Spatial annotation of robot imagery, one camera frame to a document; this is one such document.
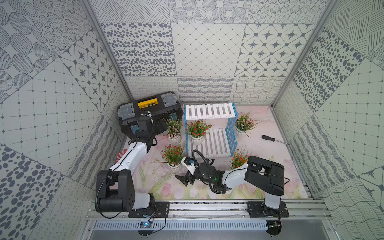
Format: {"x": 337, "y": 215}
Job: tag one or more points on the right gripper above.
{"x": 182, "y": 179}

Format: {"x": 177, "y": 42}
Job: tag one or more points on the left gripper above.
{"x": 139, "y": 129}

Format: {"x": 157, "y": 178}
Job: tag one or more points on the red flower pot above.
{"x": 172, "y": 156}
{"x": 197, "y": 130}

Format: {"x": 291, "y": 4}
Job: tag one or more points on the orange flower pot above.
{"x": 240, "y": 158}

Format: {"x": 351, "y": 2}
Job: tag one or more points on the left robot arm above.
{"x": 115, "y": 191}

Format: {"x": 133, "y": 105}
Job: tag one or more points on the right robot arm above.
{"x": 263, "y": 174}

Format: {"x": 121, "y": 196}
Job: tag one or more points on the white blue two-tier rack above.
{"x": 220, "y": 140}

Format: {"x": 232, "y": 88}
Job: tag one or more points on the pink flower pot left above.
{"x": 174, "y": 131}

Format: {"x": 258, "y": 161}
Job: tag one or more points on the pink flower pot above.
{"x": 174, "y": 131}
{"x": 245, "y": 124}

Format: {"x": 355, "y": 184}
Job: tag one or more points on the black plastic toolbox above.
{"x": 161, "y": 107}

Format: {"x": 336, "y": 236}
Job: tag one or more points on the red white work glove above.
{"x": 119, "y": 156}

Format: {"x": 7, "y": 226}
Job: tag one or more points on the pink flower pot right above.
{"x": 245, "y": 124}

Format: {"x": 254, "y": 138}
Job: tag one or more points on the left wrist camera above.
{"x": 146, "y": 114}

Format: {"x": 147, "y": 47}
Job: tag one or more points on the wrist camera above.
{"x": 189, "y": 163}
{"x": 146, "y": 114}

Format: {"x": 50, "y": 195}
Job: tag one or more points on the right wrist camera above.
{"x": 189, "y": 163}

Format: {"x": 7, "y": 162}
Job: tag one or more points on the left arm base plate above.
{"x": 155, "y": 209}

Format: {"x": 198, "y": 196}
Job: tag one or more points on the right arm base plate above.
{"x": 260, "y": 210}

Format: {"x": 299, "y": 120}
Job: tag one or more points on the black handled screwdriver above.
{"x": 268, "y": 138}

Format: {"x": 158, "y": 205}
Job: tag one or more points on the aluminium mounting rail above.
{"x": 237, "y": 209}

